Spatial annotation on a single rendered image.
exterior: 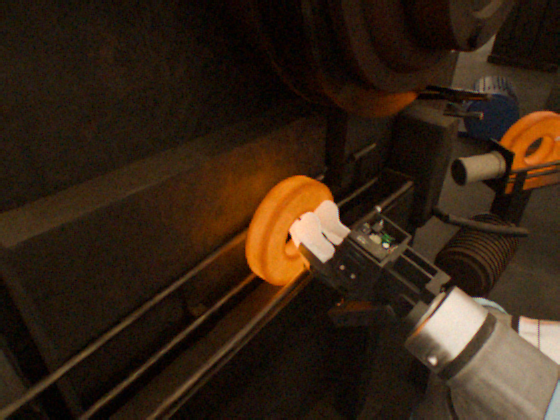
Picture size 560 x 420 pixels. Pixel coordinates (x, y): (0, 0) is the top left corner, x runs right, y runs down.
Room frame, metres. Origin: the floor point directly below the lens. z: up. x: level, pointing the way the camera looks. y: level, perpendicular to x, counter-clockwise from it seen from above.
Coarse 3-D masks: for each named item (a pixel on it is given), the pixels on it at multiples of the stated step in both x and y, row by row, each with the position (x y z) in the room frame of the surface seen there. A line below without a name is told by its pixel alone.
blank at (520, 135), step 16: (544, 112) 0.80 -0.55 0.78; (512, 128) 0.79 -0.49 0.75; (528, 128) 0.77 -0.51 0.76; (544, 128) 0.78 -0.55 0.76; (512, 144) 0.77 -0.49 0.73; (528, 144) 0.77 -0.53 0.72; (544, 144) 0.81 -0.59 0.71; (528, 160) 0.80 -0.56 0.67; (544, 160) 0.79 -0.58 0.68; (512, 176) 0.77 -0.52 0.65
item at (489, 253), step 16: (496, 224) 0.75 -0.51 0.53; (512, 224) 0.77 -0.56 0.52; (464, 240) 0.70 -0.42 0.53; (480, 240) 0.69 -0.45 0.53; (496, 240) 0.70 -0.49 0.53; (512, 240) 0.72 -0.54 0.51; (448, 256) 0.67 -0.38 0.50; (464, 256) 0.65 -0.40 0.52; (480, 256) 0.64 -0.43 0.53; (496, 256) 0.66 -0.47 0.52; (512, 256) 0.71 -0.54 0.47; (448, 272) 0.66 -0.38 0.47; (464, 272) 0.64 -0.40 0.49; (480, 272) 0.62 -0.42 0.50; (496, 272) 0.63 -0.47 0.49; (448, 288) 0.65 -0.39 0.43; (464, 288) 0.63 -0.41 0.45; (480, 288) 0.61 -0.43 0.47; (416, 368) 0.68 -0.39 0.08; (416, 384) 0.68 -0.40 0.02
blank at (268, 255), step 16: (304, 176) 0.48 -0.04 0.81; (272, 192) 0.44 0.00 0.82; (288, 192) 0.43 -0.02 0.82; (304, 192) 0.44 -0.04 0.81; (320, 192) 0.47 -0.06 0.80; (272, 208) 0.41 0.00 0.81; (288, 208) 0.42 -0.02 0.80; (304, 208) 0.44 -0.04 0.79; (256, 224) 0.41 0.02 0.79; (272, 224) 0.40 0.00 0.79; (288, 224) 0.42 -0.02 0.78; (256, 240) 0.40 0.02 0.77; (272, 240) 0.40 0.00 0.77; (256, 256) 0.39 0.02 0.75; (272, 256) 0.40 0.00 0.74; (288, 256) 0.42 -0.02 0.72; (256, 272) 0.40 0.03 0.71; (272, 272) 0.39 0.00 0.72; (288, 272) 0.42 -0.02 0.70
